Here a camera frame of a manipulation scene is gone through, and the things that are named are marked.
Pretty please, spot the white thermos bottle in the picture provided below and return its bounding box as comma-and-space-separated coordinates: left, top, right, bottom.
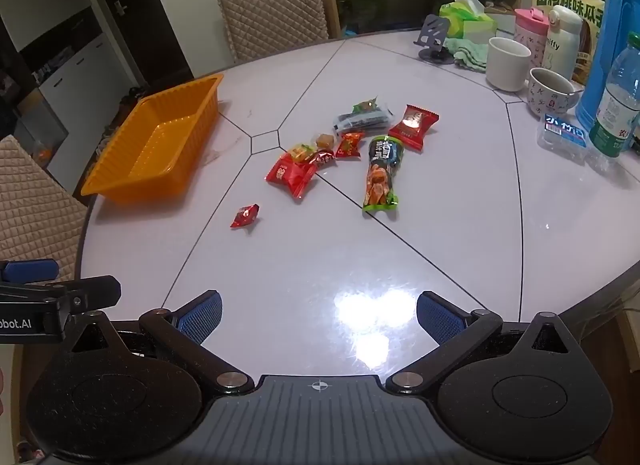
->
545, 5, 584, 82

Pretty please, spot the wooden shelf unit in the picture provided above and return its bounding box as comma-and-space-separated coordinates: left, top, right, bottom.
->
316, 0, 523, 40

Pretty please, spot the beige quilted chair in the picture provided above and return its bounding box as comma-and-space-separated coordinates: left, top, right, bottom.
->
213, 0, 331, 64
0, 135, 90, 276

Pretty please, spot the long green snack packet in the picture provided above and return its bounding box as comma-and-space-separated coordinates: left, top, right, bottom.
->
362, 135, 407, 210

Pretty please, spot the white cabinet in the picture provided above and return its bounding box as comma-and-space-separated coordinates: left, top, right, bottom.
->
0, 0, 143, 180

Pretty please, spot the grey phone stand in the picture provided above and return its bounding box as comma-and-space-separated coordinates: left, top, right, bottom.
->
415, 14, 456, 64

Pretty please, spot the plain white cup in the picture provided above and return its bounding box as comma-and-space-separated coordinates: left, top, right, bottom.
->
486, 37, 532, 92

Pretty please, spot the printed white mug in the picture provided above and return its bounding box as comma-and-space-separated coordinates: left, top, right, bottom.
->
524, 67, 583, 118

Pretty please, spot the red cartoon snack packet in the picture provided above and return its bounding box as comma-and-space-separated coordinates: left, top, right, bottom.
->
335, 131, 367, 160

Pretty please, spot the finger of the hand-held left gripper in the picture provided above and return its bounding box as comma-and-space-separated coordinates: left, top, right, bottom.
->
0, 275, 122, 317
0, 259, 60, 285

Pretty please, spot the pink tumbler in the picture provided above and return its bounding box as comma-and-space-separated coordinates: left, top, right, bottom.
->
514, 7, 551, 68

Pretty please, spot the light green cloth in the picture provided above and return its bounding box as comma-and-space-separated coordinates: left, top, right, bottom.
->
445, 37, 490, 73

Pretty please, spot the clear black snack packet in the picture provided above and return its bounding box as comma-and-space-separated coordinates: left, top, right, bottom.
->
332, 105, 394, 137

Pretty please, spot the orange plastic tray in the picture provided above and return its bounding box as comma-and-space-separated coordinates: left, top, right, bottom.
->
80, 73, 225, 204

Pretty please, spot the red packet with gold centre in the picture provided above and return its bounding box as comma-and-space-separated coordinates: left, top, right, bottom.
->
388, 104, 440, 151

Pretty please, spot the clear pack with blue label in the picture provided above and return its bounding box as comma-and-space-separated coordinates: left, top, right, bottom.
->
536, 113, 592, 153

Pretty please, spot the green label water bottle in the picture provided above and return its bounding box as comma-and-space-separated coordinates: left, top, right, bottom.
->
587, 32, 640, 158

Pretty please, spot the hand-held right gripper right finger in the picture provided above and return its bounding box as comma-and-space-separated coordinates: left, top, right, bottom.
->
385, 290, 587, 396

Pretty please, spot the small red candy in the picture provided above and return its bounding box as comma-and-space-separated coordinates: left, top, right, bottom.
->
230, 203, 261, 230

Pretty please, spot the large red snack packet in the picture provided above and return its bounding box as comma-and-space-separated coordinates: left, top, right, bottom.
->
265, 152, 319, 202

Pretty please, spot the dark wooden door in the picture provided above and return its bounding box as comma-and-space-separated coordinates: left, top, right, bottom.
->
75, 0, 193, 96

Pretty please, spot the blue plastic pitcher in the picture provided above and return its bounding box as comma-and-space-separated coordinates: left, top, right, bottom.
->
575, 0, 640, 138

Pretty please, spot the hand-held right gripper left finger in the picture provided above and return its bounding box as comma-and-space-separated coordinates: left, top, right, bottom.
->
52, 289, 255, 397

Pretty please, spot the green tissue pack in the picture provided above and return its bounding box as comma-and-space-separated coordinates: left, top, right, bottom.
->
440, 0, 498, 40

